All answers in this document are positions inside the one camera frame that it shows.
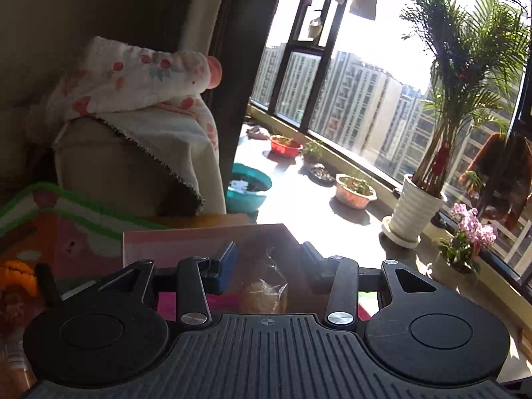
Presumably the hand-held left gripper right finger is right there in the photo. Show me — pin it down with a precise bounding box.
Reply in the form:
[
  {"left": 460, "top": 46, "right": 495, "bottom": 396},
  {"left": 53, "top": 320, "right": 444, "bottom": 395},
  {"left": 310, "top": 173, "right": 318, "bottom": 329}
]
[{"left": 300, "top": 241, "right": 441, "bottom": 327}]

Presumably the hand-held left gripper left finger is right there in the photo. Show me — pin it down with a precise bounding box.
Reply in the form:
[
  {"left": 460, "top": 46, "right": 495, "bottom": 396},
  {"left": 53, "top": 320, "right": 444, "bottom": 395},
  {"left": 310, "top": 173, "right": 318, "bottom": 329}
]
[{"left": 97, "top": 241, "right": 238, "bottom": 327}]

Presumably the clear bag of bread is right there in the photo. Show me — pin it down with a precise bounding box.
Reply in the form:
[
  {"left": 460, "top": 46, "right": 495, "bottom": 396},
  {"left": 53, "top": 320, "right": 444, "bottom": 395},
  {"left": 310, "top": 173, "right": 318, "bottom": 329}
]
[{"left": 239, "top": 253, "right": 289, "bottom": 314}]

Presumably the pink cardboard box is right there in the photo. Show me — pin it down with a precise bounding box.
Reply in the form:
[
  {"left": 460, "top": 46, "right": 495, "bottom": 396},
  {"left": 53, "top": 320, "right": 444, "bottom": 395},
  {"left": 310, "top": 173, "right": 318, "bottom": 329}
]
[{"left": 122, "top": 223, "right": 333, "bottom": 314}]

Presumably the teal basin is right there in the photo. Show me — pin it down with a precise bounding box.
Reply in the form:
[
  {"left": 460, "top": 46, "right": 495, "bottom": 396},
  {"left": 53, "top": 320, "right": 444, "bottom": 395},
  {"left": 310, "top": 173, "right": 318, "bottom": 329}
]
[{"left": 226, "top": 163, "right": 273, "bottom": 212}]

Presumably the pink flower pot with plant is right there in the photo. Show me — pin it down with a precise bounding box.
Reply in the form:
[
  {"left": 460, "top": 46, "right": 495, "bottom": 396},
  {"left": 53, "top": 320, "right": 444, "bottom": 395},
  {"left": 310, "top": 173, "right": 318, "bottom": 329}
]
[{"left": 334, "top": 172, "right": 377, "bottom": 209}]

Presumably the dark shallow plant dish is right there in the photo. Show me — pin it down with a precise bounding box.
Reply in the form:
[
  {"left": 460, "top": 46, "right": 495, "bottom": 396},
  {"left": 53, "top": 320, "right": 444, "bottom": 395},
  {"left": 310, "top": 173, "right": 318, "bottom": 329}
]
[{"left": 310, "top": 165, "right": 336, "bottom": 186}]

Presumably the small green potted plant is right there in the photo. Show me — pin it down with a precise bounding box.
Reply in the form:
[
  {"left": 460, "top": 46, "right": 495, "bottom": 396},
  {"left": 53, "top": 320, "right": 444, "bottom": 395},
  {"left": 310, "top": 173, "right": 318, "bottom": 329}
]
[{"left": 301, "top": 140, "right": 325, "bottom": 164}]

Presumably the red basin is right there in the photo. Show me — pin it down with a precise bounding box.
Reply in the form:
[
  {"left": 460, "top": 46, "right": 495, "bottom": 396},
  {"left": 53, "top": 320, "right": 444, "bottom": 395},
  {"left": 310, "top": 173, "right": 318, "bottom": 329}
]
[{"left": 270, "top": 135, "right": 304, "bottom": 158}]

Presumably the potted palm in white pot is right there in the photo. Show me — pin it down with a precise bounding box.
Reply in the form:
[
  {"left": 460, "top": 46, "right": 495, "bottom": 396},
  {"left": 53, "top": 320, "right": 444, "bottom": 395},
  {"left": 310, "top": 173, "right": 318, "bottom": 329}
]
[{"left": 381, "top": 0, "right": 532, "bottom": 249}]

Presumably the colourful printed play mat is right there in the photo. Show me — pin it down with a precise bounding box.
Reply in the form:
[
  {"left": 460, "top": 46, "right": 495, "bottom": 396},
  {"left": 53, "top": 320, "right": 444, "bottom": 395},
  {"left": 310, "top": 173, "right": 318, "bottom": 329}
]
[{"left": 0, "top": 182, "right": 387, "bottom": 325}]

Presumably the pink orchid plant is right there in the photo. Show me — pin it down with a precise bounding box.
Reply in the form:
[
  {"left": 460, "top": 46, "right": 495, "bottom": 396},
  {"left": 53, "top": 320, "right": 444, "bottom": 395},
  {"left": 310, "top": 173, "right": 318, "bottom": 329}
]
[{"left": 432, "top": 203, "right": 498, "bottom": 275}]

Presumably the orange fluffy toy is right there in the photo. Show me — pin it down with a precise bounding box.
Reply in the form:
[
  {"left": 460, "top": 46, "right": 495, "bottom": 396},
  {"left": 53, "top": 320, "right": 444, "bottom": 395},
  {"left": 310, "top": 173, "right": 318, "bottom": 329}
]
[{"left": 0, "top": 260, "right": 40, "bottom": 296}]

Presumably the floral white blanket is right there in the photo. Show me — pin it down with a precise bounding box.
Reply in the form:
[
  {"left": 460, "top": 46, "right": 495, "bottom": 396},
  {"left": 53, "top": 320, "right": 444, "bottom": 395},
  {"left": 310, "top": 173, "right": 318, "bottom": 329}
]
[{"left": 27, "top": 36, "right": 222, "bottom": 150}]

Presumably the orange hanging garment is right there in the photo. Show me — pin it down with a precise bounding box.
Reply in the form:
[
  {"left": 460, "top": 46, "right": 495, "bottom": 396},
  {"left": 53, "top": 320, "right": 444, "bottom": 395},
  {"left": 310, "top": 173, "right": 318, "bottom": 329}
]
[{"left": 459, "top": 132, "right": 532, "bottom": 226}]

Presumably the dark curtain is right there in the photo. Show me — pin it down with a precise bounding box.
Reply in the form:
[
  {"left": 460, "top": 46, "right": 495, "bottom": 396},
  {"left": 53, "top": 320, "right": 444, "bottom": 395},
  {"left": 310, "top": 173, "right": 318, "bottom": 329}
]
[{"left": 208, "top": 0, "right": 300, "bottom": 175}]

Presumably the reddish brown object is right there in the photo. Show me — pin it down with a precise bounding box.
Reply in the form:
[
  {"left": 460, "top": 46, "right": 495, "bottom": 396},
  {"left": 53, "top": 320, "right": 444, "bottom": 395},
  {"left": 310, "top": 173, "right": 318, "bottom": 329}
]
[{"left": 0, "top": 290, "right": 42, "bottom": 333}]

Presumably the black window frame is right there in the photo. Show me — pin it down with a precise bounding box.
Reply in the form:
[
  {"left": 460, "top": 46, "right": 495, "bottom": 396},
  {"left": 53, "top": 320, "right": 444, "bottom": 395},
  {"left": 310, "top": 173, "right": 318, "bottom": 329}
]
[{"left": 248, "top": 0, "right": 532, "bottom": 300}]

